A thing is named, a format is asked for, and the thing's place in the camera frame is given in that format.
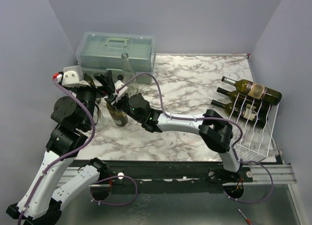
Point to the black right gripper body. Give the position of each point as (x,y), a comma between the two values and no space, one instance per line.
(127,103)

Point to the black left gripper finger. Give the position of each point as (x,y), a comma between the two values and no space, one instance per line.
(109,83)
(101,83)

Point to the green wine bottle tan label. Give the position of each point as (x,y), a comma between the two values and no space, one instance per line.
(118,116)

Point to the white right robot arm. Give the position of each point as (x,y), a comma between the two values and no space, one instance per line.
(215,131)

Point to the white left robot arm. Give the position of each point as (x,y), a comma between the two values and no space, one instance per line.
(44,202)

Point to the green wine bottle silver neck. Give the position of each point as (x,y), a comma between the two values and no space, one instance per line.
(99,94)

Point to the small clear black-capped bottle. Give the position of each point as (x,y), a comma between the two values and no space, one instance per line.
(120,78)

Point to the clear flat liquor bottle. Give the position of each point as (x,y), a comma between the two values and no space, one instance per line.
(98,117)

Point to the tall clear glass bottle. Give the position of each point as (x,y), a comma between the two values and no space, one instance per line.
(128,74)

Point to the wine bottle on rack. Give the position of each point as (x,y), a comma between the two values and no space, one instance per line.
(255,90)
(233,95)

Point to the top wine bottle on rack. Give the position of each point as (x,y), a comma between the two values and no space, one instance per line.
(255,90)

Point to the translucent green storage box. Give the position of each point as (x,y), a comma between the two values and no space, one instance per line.
(98,51)

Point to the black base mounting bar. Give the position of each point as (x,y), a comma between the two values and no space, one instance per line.
(152,177)

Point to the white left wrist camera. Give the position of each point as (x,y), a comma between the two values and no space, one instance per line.
(71,76)

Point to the white wire wine rack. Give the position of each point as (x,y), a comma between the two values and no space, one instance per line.
(255,143)

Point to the red handled screwdriver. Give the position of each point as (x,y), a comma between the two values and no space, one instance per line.
(248,221)

